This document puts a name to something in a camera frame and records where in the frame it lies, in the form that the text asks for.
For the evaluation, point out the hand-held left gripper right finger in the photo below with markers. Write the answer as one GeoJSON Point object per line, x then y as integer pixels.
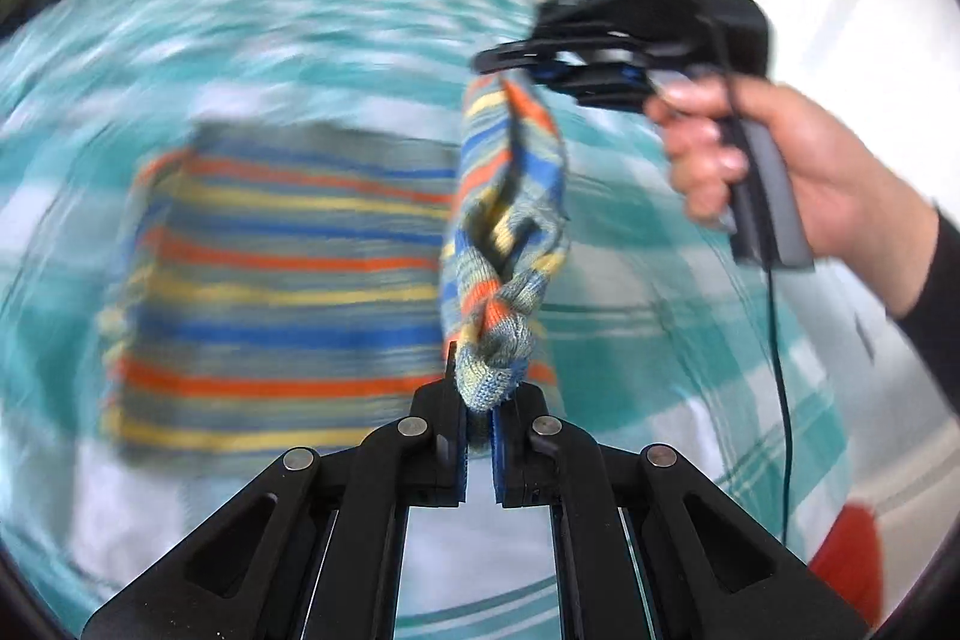
{"type": "Point", "coordinates": [499, 460]}

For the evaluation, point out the person's right hand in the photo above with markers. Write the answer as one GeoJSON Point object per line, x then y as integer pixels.
{"type": "Point", "coordinates": [840, 183]}

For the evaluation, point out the orange fuzzy cloth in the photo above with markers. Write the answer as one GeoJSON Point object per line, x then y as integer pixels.
{"type": "Point", "coordinates": [851, 557]}

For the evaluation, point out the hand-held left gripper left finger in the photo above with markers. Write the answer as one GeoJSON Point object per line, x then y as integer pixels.
{"type": "Point", "coordinates": [461, 460]}

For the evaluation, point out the teal plaid blanket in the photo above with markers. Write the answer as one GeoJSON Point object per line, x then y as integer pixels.
{"type": "Point", "coordinates": [300, 10]}

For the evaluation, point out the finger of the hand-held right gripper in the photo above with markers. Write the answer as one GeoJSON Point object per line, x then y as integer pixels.
{"type": "Point", "coordinates": [600, 85]}
{"type": "Point", "coordinates": [517, 57]}

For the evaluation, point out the striped knit sweater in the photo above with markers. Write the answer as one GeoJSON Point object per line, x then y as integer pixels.
{"type": "Point", "coordinates": [285, 265]}

